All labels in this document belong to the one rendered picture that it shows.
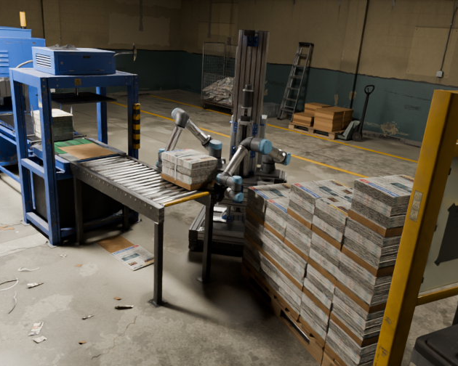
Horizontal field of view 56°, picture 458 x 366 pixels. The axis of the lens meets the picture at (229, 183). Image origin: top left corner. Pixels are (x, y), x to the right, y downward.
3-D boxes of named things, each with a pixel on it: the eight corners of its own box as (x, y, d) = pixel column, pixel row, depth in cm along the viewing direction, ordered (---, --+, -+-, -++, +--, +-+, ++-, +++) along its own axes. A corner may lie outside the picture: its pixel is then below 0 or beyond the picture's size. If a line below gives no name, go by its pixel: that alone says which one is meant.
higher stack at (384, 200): (365, 350, 297) (403, 172, 254) (398, 381, 272) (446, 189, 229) (320, 365, 281) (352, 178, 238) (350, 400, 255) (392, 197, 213)
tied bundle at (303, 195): (329, 208, 318) (334, 178, 311) (356, 224, 294) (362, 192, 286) (286, 213, 303) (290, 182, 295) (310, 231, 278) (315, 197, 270)
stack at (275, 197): (277, 267, 395) (287, 181, 367) (366, 351, 297) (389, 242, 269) (239, 274, 378) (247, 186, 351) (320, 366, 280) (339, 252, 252)
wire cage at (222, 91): (253, 114, 1131) (259, 46, 1074) (231, 116, 1074) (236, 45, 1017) (221, 106, 1209) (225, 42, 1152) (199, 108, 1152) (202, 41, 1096)
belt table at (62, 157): (126, 161, 435) (126, 152, 431) (64, 173, 390) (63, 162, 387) (91, 146, 480) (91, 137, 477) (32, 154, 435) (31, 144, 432)
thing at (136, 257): (161, 260, 392) (161, 258, 392) (134, 270, 373) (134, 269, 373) (137, 245, 416) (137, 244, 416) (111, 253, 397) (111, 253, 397)
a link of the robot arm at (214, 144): (211, 157, 391) (211, 143, 387) (206, 153, 403) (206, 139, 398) (223, 157, 395) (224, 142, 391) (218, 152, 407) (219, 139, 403)
